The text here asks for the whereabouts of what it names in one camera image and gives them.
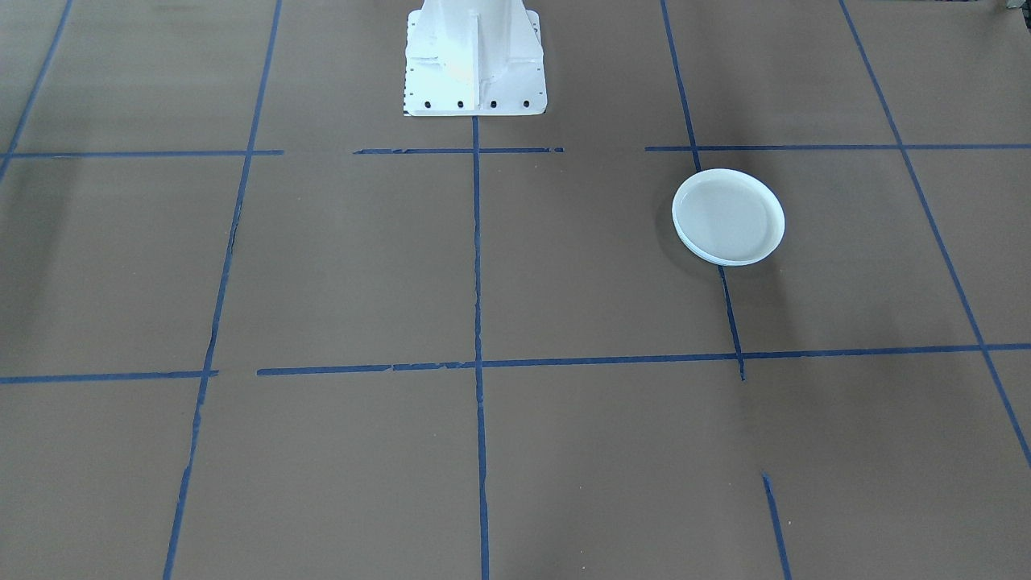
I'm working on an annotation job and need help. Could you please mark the plain light blue plate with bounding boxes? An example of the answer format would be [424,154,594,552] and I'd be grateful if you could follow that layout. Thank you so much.
[675,230,766,267]

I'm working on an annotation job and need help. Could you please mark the white post with base plate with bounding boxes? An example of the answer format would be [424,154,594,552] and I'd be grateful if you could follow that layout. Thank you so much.
[403,0,549,118]

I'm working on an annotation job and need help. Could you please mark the white plate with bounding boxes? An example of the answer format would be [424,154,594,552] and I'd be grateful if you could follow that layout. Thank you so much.
[673,168,786,265]

